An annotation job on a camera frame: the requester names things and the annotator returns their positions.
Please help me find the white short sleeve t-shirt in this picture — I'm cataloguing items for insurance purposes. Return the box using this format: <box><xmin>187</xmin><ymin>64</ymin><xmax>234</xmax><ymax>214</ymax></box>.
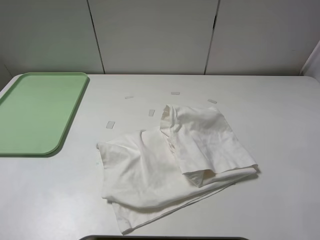
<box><xmin>97</xmin><ymin>105</ymin><xmax>257</xmax><ymax>229</ymax></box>

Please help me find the green plastic tray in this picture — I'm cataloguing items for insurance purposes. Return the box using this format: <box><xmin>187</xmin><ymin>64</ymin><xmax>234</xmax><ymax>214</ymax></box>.
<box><xmin>0</xmin><ymin>72</ymin><xmax>89</xmax><ymax>156</ymax></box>

